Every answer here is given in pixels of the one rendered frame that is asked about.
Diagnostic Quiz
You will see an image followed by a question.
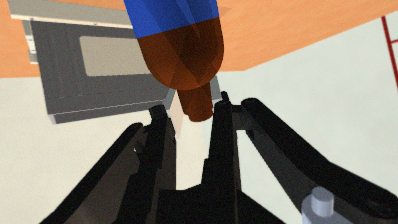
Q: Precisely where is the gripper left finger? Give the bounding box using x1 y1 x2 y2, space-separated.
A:
39 88 184 224

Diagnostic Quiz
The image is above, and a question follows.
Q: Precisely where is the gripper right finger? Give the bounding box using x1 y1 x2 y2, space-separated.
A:
192 75 398 224

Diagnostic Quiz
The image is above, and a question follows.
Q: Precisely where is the brown and blue bottle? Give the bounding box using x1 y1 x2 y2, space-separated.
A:
123 0 225 122

